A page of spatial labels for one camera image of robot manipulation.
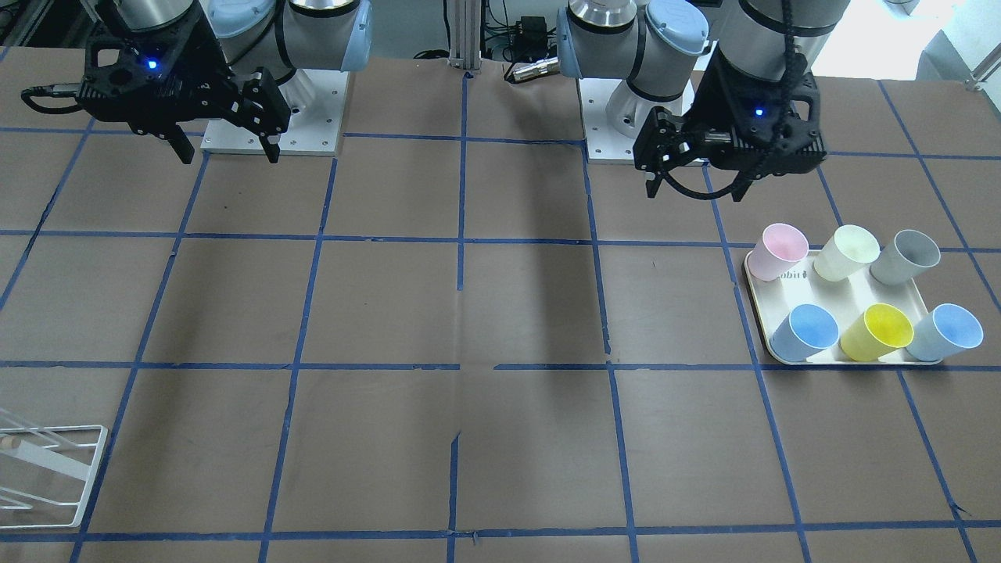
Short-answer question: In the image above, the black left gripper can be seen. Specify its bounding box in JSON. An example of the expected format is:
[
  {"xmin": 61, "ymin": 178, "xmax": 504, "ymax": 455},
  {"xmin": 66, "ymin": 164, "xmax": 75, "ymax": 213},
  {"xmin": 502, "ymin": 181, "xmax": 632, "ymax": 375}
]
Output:
[{"xmin": 635, "ymin": 52, "xmax": 828, "ymax": 203}]

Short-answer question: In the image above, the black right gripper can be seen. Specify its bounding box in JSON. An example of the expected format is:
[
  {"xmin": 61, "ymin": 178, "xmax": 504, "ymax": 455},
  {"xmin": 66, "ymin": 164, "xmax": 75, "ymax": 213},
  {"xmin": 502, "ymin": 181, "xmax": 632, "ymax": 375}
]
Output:
[{"xmin": 77, "ymin": 16, "xmax": 290, "ymax": 165}]

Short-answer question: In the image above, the yellow plastic cup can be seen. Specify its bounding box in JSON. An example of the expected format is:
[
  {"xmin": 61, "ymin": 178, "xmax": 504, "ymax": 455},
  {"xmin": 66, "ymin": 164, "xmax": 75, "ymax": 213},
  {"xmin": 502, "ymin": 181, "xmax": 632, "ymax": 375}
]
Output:
[{"xmin": 838, "ymin": 303, "xmax": 915, "ymax": 361}]

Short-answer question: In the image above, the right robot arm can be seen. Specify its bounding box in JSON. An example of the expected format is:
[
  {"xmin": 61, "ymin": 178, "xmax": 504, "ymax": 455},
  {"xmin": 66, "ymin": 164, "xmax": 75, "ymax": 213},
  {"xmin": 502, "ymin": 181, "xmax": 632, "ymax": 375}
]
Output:
[{"xmin": 73, "ymin": 1, "xmax": 372, "ymax": 164}]

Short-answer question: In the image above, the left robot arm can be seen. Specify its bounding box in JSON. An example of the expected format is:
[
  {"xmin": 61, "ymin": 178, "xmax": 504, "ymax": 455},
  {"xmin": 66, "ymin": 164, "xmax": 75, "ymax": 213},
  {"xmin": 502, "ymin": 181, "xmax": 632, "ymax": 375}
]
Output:
[{"xmin": 555, "ymin": 1, "xmax": 848, "ymax": 202}]

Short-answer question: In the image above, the pink plastic cup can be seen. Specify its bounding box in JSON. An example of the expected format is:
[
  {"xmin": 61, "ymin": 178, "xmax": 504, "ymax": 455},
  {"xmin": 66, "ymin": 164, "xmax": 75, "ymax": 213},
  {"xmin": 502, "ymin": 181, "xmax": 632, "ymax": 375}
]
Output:
[{"xmin": 748, "ymin": 222, "xmax": 810, "ymax": 282}]

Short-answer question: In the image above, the pale green plastic cup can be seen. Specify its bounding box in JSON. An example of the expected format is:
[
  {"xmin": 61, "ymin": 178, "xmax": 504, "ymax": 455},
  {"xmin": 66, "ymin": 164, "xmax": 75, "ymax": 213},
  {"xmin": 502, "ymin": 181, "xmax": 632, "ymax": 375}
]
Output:
[{"xmin": 813, "ymin": 224, "xmax": 881, "ymax": 282}]

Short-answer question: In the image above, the blue cup near tray corner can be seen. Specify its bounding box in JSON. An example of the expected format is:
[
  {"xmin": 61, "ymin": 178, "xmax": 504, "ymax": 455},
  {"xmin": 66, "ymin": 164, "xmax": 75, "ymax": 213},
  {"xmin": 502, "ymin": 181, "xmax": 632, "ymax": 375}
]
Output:
[{"xmin": 769, "ymin": 303, "xmax": 840, "ymax": 363}]

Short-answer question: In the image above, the grey plastic cup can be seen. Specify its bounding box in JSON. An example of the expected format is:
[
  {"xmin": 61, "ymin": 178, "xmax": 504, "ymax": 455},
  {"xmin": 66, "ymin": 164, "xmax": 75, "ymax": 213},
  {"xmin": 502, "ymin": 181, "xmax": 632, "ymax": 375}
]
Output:
[{"xmin": 869, "ymin": 229, "xmax": 941, "ymax": 286}]

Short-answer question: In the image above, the light blue outer cup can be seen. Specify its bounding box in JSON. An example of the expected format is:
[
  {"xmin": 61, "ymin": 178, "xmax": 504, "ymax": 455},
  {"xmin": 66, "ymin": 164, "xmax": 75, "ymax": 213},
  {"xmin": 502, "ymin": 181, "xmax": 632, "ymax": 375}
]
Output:
[{"xmin": 905, "ymin": 303, "xmax": 985, "ymax": 361}]

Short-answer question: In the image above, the cream serving tray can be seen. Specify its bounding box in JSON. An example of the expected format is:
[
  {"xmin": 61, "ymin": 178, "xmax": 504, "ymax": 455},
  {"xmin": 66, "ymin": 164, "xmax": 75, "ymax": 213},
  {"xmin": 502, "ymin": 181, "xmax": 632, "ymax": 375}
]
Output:
[{"xmin": 741, "ymin": 249, "xmax": 929, "ymax": 366}]

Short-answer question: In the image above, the black power adapter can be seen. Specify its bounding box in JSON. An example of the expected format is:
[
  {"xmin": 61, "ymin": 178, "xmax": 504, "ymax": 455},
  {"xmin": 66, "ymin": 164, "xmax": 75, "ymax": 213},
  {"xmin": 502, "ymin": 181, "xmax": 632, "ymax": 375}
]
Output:
[{"xmin": 514, "ymin": 16, "xmax": 548, "ymax": 49}]

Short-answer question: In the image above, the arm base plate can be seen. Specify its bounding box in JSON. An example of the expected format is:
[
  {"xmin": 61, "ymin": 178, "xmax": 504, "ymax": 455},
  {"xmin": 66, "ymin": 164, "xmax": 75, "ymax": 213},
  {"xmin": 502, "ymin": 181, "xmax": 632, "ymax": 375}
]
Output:
[
  {"xmin": 578, "ymin": 78, "xmax": 657, "ymax": 165},
  {"xmin": 200, "ymin": 69, "xmax": 353, "ymax": 157}
]

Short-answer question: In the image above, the white wire cup rack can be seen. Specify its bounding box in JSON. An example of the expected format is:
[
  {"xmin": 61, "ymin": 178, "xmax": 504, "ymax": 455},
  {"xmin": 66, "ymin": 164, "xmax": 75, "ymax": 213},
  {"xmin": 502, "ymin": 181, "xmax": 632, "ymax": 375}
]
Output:
[{"xmin": 1, "ymin": 409, "xmax": 109, "ymax": 533}]

